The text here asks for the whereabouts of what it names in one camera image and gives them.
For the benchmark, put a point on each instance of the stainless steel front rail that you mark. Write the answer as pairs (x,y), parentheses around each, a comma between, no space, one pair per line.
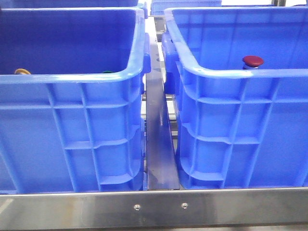
(154,209)

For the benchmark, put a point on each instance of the right blue plastic crate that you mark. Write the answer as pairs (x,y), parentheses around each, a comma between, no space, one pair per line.
(240,128)

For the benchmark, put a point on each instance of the blue plastic crate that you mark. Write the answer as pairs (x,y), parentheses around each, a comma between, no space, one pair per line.
(240,128)
(67,127)

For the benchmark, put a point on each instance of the left blue plastic crate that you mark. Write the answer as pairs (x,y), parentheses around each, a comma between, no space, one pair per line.
(67,127)

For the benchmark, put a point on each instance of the yellow mushroom push button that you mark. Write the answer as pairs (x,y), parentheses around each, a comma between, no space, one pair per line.
(21,71)

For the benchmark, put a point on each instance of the red mushroom push button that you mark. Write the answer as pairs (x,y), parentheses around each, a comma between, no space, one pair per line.
(252,62)

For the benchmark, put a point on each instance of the far right blue crate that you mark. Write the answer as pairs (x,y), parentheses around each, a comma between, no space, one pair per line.
(158,6)

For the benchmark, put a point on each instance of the far left blue crate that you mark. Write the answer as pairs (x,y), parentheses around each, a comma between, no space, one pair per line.
(12,4)

